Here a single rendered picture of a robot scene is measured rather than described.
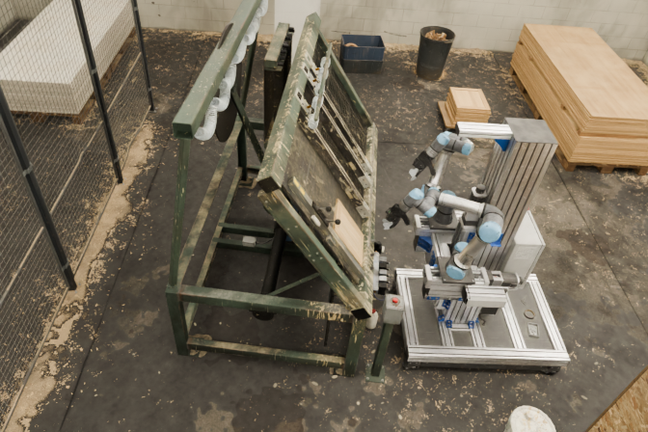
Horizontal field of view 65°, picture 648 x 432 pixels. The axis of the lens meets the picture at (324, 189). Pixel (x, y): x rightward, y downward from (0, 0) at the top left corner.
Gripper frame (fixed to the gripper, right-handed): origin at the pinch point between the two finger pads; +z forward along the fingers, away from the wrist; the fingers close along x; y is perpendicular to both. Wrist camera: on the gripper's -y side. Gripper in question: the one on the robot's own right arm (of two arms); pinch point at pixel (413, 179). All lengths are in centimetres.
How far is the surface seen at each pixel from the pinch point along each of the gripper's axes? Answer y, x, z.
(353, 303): -19, 37, 79
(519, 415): -155, 18, 78
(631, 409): -180, 38, 16
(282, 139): 77, 54, 12
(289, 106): 90, 22, 5
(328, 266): 10, 53, 60
